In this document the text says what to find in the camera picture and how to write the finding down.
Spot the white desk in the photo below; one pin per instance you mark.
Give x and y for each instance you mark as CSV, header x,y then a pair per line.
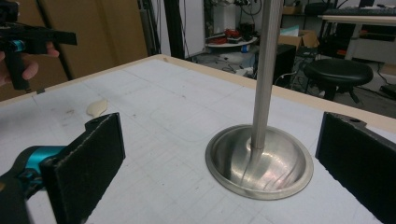
x,y
358,20

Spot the black metal frame post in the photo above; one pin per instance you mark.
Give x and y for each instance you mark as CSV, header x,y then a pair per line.
x,y
174,28

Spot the beige flat dough piece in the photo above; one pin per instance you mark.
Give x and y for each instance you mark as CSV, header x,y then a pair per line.
x,y
97,108

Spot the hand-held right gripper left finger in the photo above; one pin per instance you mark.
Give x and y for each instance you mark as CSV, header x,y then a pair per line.
x,y
84,168

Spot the black computer tower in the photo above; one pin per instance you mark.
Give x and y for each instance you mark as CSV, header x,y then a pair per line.
x,y
285,63

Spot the white round side table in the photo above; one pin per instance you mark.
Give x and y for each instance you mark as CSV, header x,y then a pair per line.
x,y
232,44

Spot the open cardboard box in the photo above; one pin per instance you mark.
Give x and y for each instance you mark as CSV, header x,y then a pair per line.
x,y
303,39

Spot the brown wooden board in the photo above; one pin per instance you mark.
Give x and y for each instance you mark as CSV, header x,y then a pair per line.
x,y
102,31

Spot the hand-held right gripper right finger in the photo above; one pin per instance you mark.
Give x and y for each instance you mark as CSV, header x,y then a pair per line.
x,y
358,161

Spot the small black clip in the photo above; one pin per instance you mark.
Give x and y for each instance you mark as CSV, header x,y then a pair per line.
x,y
40,91

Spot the black keyboard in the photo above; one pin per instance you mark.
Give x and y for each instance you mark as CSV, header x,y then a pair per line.
x,y
358,11

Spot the black round stool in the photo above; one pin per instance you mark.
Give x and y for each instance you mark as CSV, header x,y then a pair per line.
x,y
337,73

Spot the metal stand with dome base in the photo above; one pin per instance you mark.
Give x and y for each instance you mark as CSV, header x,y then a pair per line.
x,y
261,161

